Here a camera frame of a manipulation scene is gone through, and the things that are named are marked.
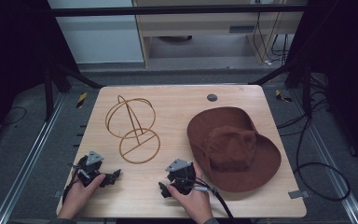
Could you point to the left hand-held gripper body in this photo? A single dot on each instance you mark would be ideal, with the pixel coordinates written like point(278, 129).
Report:
point(88, 171)

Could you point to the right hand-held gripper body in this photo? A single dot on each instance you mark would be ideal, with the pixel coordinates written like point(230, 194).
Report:
point(181, 175)

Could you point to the person's left hand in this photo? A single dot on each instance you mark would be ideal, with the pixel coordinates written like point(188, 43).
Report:
point(79, 196)

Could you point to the person's right hand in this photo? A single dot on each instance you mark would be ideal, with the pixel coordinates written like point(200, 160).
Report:
point(194, 202)

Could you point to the brown wide-brim hat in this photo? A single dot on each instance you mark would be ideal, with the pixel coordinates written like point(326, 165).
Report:
point(233, 147)

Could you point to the yellow black striped tape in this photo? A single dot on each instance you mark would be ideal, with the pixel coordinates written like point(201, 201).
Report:
point(281, 96)
point(81, 99)

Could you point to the grey round table grommet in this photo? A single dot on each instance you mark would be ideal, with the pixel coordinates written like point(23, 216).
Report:
point(212, 97)

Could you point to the black metal stand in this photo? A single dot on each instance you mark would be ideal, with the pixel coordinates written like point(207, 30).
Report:
point(298, 77)
point(57, 84)

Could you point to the white cabinet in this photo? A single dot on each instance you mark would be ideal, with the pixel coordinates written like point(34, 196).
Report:
point(99, 37)

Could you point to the dark curtain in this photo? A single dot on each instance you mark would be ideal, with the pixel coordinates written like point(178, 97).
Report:
point(12, 56)
point(348, 62)

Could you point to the black horizontal bar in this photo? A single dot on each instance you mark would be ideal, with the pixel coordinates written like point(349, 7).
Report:
point(174, 10)

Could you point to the grey table bracket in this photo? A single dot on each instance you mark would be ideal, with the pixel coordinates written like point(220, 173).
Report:
point(298, 194)
point(57, 193)

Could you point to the metal floor rail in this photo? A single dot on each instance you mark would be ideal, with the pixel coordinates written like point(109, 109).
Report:
point(28, 161)
point(329, 161)

